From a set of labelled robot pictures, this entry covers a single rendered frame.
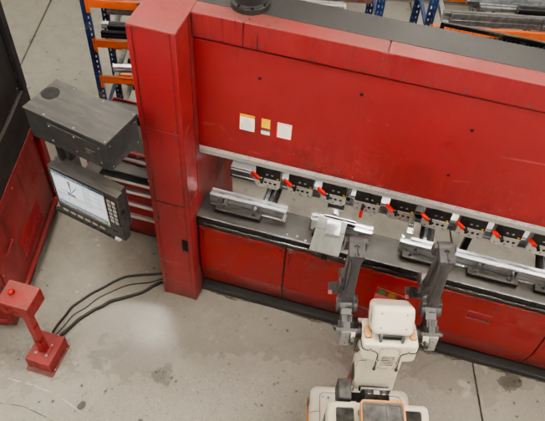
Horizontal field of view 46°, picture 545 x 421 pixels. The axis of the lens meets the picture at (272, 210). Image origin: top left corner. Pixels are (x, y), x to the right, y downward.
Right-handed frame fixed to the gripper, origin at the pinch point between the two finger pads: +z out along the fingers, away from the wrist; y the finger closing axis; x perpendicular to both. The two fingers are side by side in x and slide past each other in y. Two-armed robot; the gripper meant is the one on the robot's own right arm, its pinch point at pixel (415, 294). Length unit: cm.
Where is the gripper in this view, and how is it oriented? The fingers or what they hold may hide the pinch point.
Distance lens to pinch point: 374.6
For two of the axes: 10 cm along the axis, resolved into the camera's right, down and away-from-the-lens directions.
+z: -0.3, 2.2, 9.8
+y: -10.0, -0.6, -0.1
